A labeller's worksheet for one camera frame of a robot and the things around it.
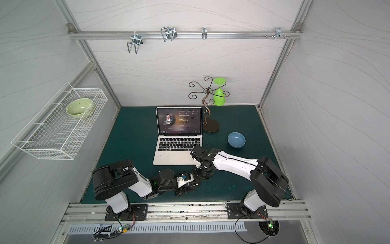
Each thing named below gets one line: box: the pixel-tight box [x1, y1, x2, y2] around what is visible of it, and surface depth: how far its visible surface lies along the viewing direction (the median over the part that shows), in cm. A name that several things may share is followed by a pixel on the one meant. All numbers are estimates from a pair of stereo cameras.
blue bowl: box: [227, 131, 247, 149], surface depth 100 cm
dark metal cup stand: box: [188, 76, 231, 133], surface depth 91 cm
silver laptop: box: [152, 107, 203, 166], surface depth 100 cm
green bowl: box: [66, 98, 94, 119], surface depth 73 cm
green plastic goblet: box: [213, 77, 226, 107], surface depth 92 cm
